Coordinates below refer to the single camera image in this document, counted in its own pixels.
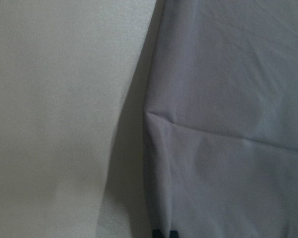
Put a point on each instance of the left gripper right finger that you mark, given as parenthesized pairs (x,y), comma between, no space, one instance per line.
(173,234)

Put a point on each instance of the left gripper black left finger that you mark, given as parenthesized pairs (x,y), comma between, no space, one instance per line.
(156,233)

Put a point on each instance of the brown t-shirt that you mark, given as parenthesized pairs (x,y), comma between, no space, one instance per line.
(221,120)

